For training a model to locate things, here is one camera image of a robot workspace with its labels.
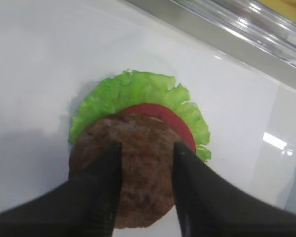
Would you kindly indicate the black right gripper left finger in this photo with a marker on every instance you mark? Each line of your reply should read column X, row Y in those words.
column 84, row 206

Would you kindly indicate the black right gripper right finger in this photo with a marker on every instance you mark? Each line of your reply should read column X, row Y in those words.
column 209, row 206

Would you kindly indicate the brown meat patty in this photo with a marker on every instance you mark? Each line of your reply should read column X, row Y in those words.
column 147, row 160

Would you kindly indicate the lettuce leaf on burger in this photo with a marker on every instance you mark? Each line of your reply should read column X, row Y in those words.
column 132, row 88

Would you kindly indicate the clear lettuce cheese container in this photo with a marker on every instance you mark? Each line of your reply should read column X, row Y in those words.
column 251, row 21

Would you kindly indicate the tomato slice on burger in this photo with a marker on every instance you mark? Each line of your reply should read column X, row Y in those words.
column 167, row 116

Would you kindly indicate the white metal tray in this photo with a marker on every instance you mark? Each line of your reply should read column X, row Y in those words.
column 53, row 53

